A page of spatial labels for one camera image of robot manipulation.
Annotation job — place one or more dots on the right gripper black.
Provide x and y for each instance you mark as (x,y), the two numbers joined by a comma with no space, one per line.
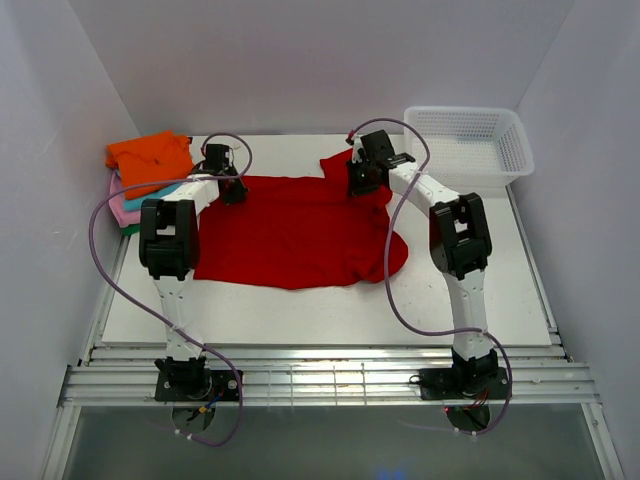
(354,188)

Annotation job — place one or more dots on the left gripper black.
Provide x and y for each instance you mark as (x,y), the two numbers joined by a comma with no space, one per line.
(237,196)

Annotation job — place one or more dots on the red t shirt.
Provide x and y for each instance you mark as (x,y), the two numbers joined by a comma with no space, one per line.
(297,233)

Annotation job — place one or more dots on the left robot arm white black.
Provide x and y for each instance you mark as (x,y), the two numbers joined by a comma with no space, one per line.
(169,248)

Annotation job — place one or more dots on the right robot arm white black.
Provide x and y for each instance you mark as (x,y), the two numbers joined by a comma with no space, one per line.
(459,245)

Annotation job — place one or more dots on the orange folded t shirt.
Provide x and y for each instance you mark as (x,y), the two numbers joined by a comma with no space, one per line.
(153,158)

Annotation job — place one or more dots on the teal folded t shirt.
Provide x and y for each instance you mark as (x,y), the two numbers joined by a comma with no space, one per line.
(135,204)

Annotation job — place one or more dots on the green folded t shirt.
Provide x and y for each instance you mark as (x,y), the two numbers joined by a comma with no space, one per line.
(130,230)

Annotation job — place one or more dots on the white plastic basket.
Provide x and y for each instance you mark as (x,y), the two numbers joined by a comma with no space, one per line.
(470,147)

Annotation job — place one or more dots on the pink folded t shirt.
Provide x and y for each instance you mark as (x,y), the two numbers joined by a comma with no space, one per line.
(123,218)

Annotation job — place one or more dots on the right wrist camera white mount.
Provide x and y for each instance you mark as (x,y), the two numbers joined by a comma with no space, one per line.
(354,141)

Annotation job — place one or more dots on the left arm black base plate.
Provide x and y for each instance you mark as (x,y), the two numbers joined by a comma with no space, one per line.
(199,387)

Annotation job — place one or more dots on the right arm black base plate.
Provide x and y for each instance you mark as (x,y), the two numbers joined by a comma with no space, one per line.
(449,384)

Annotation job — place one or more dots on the aluminium frame rail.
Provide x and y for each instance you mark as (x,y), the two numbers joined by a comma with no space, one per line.
(327,390)

